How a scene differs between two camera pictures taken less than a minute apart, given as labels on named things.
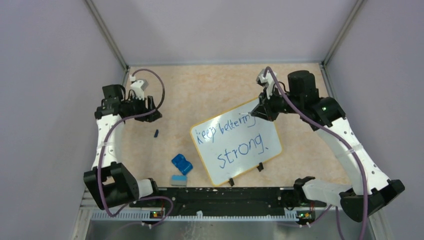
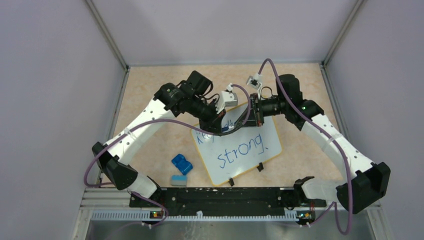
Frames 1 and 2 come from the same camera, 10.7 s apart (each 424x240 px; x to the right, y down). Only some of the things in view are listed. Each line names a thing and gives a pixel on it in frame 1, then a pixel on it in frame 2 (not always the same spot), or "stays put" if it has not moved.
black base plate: x=227 y=201 stays put
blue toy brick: x=184 y=165 stays put
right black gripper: x=264 y=109 -> x=254 y=117
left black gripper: x=151 y=106 -> x=214 y=124
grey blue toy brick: x=180 y=180 stays put
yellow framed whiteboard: x=234 y=142 stays put
